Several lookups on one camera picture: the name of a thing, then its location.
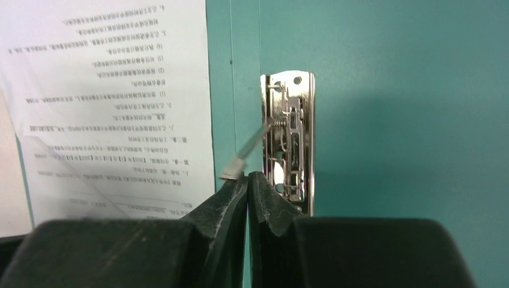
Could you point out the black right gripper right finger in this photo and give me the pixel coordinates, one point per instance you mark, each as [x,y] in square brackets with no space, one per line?
[291,249]

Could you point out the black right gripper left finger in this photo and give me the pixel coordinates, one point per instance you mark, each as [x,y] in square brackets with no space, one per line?
[205,248]

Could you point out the metal folder clip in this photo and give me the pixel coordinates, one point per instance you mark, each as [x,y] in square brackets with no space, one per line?
[287,135]

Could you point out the white paper sheet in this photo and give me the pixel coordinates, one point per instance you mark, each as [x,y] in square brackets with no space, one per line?
[110,104]

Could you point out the teal plastic folder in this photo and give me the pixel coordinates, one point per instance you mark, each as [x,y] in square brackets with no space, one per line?
[411,108]

